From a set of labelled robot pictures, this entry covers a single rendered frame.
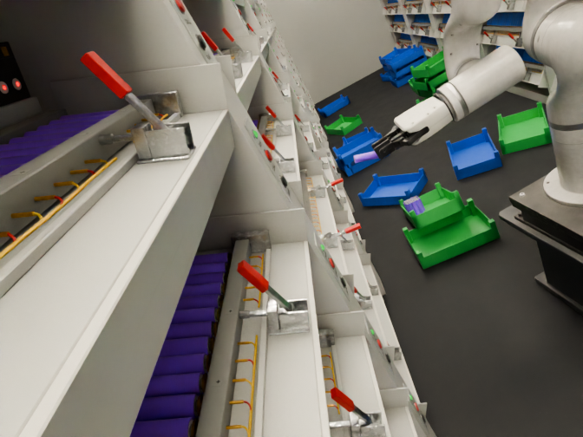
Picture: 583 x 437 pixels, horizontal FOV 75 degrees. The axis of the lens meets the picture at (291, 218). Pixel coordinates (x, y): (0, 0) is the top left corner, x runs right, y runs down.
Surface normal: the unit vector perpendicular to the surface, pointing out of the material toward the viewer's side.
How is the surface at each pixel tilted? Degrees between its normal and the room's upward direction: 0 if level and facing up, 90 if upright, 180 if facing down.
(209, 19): 90
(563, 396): 0
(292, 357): 22
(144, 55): 90
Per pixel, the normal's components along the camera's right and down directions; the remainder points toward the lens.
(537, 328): -0.47, -0.77
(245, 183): 0.03, 0.47
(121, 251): -0.10, -0.88
